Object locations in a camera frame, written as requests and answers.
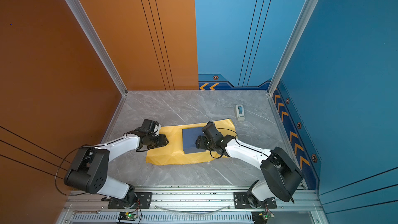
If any white tape dispenser blue roll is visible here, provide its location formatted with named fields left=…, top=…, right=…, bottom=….
left=235, top=104, right=245, bottom=122

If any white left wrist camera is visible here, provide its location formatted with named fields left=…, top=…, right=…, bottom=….
left=141, top=119, right=161, bottom=135

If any aluminium front rail frame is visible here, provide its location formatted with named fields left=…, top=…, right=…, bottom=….
left=57, top=186, right=328, bottom=224

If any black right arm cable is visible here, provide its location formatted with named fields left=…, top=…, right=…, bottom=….
left=209, top=127, right=271, bottom=159

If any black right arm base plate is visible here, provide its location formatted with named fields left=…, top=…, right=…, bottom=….
left=233, top=192, right=277, bottom=209

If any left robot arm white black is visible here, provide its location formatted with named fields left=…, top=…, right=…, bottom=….
left=64, top=132, right=169, bottom=208

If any dark blue gift box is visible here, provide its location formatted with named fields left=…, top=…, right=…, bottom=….
left=182, top=127, right=205, bottom=154

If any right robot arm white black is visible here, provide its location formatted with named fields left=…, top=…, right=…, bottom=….
left=195, top=135, right=304, bottom=208

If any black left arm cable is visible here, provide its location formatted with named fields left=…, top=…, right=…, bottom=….
left=54, top=145, right=91, bottom=197

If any aluminium corner post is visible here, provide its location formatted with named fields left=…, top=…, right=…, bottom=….
left=267, top=0, right=319, bottom=96
left=65, top=0, right=127, bottom=96

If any right aluminium corner post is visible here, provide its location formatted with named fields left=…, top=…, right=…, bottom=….
left=267, top=0, right=319, bottom=96

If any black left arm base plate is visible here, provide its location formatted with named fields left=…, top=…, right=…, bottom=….
left=108, top=192, right=152, bottom=209

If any green circuit board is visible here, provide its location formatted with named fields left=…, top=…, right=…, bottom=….
left=251, top=212, right=274, bottom=224
left=118, top=212, right=140, bottom=224

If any left green circuit board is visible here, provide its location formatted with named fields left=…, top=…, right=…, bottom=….
left=118, top=212, right=140, bottom=224

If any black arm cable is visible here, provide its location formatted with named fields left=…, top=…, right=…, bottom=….
left=209, top=127, right=271, bottom=159
left=54, top=145, right=91, bottom=197

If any right green circuit board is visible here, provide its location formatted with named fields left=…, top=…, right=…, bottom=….
left=251, top=212, right=274, bottom=224

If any left aluminium corner post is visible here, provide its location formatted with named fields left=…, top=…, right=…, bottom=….
left=65, top=0, right=127, bottom=96

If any yellow wrapping paper sheet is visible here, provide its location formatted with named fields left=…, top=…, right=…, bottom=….
left=146, top=122, right=217, bottom=166

